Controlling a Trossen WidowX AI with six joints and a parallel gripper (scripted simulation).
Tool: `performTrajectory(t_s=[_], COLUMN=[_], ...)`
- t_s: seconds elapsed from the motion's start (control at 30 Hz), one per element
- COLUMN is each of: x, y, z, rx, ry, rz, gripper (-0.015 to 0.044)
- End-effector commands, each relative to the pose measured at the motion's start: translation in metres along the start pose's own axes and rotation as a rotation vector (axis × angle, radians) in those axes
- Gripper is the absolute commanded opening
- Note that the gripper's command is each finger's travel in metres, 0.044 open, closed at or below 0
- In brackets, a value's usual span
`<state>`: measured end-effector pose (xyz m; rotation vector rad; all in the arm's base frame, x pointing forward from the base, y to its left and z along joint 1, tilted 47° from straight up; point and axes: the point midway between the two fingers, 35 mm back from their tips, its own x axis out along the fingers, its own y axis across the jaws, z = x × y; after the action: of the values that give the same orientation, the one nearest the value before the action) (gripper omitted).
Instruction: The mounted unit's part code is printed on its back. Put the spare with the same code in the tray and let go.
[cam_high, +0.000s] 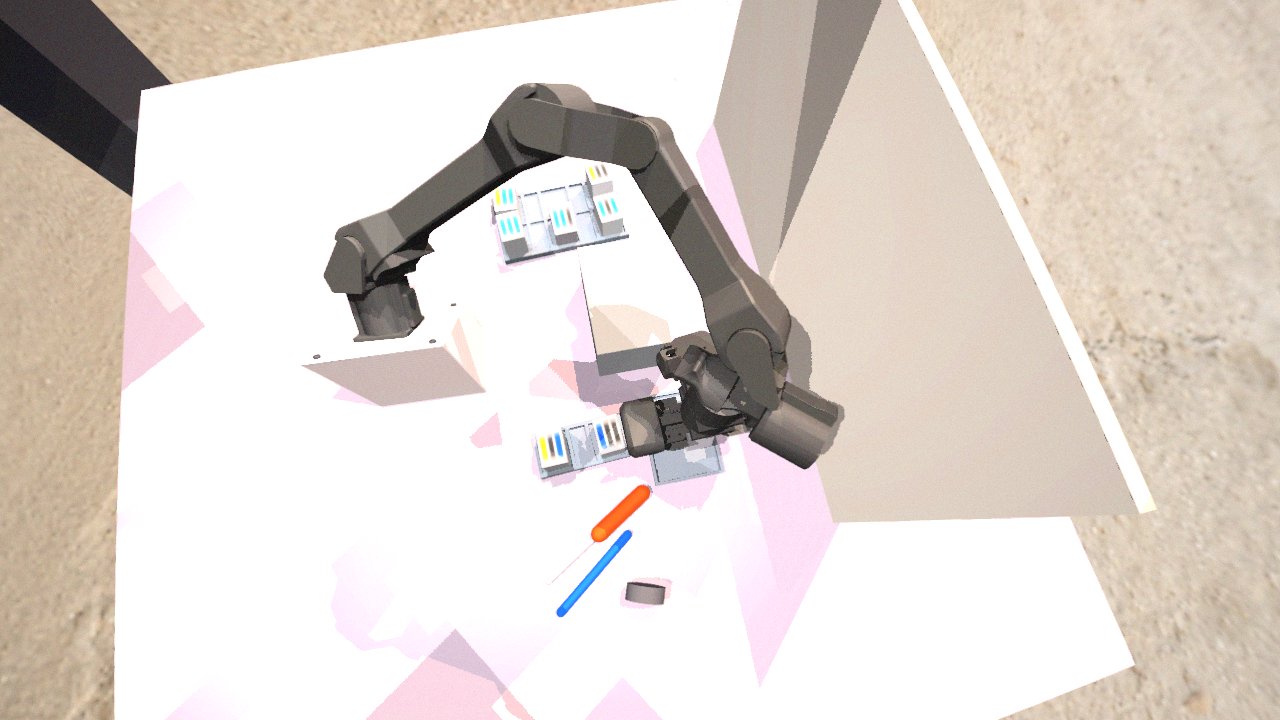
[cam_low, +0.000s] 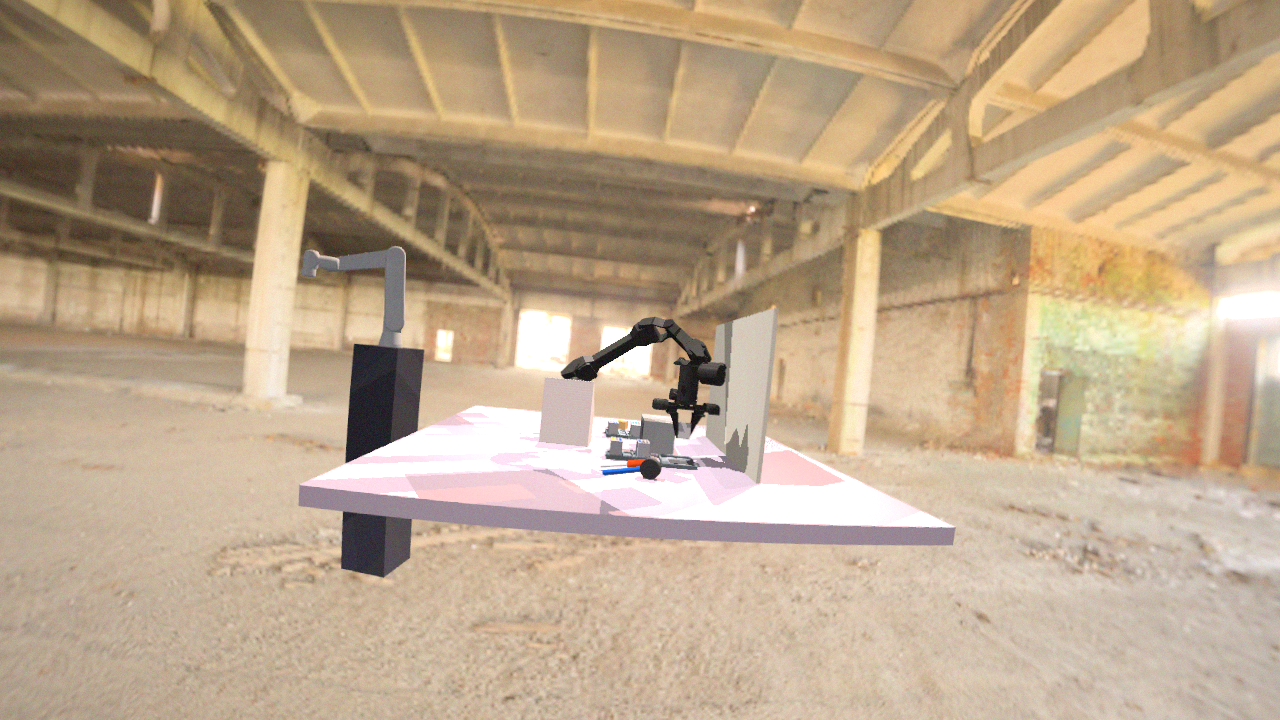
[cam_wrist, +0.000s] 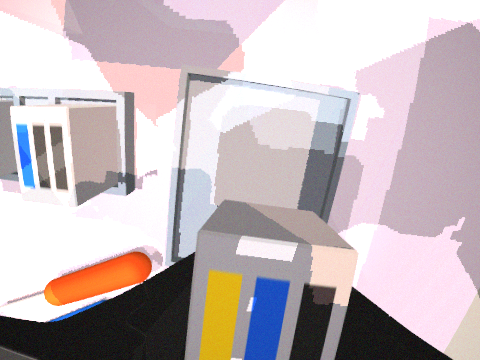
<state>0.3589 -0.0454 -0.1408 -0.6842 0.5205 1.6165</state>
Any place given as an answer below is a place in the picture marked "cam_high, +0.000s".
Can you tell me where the blue rounded bar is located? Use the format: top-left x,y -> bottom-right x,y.
557,530 -> 632,618

